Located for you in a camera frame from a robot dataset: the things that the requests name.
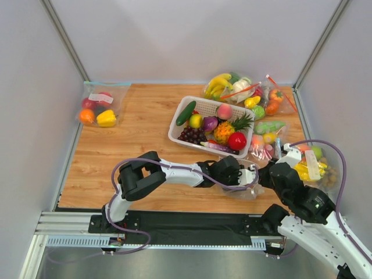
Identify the polka dot zip bag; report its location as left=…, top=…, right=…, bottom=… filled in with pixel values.
left=219, top=159, right=264, bottom=201

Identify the fake yellow apple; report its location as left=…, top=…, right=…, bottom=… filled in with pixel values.
left=189, top=114, right=203, bottom=128

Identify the fake pink peach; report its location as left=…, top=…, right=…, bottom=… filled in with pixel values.
left=216, top=103, right=233, bottom=120

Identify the fake green cucumber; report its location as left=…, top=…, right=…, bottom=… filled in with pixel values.
left=176, top=101, right=196, bottom=126

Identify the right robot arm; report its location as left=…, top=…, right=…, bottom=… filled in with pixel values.
left=258, top=163, right=371, bottom=278

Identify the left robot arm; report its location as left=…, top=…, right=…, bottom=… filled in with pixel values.
left=102, top=151, right=246, bottom=231

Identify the fake purple eggplant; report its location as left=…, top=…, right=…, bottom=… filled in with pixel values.
left=200, top=142, right=239, bottom=155

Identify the fake red apple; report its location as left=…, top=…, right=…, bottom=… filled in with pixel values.
left=228, top=132, right=247, bottom=151

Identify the blue zip bag right side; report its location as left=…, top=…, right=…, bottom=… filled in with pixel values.
left=249, top=121, right=328, bottom=182

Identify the fake pineapple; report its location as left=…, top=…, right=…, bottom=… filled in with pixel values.
left=213, top=113, right=254, bottom=145

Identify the fake grape bunch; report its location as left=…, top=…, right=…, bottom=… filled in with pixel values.
left=177, top=127, right=207, bottom=145

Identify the fake purple onion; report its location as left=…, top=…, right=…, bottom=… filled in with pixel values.
left=202, top=116, right=219, bottom=132

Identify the bag of nuts right edge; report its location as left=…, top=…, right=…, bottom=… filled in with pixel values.
left=310, top=145, right=339, bottom=191

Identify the red zip bag with vegetables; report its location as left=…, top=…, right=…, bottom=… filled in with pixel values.
left=244, top=74, right=297, bottom=120

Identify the fake banana bunch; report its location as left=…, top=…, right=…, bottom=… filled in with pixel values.
left=203, top=73, right=233, bottom=99

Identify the orange zip bag with bananas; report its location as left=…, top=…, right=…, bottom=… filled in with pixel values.
left=202, top=72, right=262, bottom=104

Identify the fake yellow bell pepper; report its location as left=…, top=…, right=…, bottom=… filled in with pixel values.
left=96, top=109, right=117, bottom=127

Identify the blue zip bag with fruit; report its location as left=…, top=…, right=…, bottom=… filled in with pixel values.
left=77, top=81, right=131, bottom=128

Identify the fake orange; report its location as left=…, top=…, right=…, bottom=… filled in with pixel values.
left=78, top=109, right=95, bottom=125

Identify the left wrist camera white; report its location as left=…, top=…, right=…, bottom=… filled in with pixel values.
left=238, top=165, right=259, bottom=187

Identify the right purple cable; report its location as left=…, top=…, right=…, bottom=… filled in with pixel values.
left=263, top=139, right=372, bottom=259

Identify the purple cable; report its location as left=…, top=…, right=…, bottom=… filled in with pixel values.
left=263, top=139, right=372, bottom=259
left=46, top=156, right=260, bottom=264

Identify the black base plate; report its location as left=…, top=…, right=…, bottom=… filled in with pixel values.
left=55, top=208, right=297, bottom=248

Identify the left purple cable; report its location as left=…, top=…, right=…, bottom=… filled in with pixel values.
left=46, top=156, right=260, bottom=264

